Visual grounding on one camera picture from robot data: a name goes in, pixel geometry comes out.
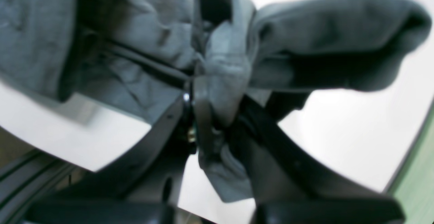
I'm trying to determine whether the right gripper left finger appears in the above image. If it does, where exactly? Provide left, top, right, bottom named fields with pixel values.
left=25, top=93, right=192, bottom=224

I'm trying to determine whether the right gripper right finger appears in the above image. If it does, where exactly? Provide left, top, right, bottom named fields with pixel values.
left=231, top=96, right=406, bottom=224

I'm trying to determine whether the dark grey t-shirt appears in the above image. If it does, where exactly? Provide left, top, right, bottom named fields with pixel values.
left=0, top=0, right=432, bottom=203

